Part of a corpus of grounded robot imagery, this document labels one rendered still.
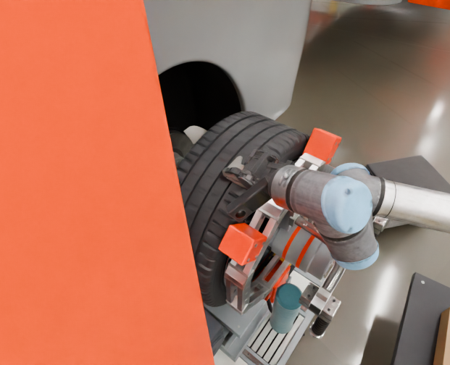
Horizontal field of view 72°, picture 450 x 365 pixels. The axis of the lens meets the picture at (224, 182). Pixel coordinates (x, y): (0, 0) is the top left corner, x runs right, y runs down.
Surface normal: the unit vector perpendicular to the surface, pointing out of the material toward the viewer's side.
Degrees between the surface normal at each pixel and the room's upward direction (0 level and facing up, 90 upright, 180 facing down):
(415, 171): 0
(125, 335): 90
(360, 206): 59
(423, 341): 0
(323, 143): 55
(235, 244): 45
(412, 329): 0
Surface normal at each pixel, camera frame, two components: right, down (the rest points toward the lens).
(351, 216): 0.52, 0.14
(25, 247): 0.78, 0.45
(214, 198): -0.38, -0.22
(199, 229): -0.50, 0.02
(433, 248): -0.03, -0.67
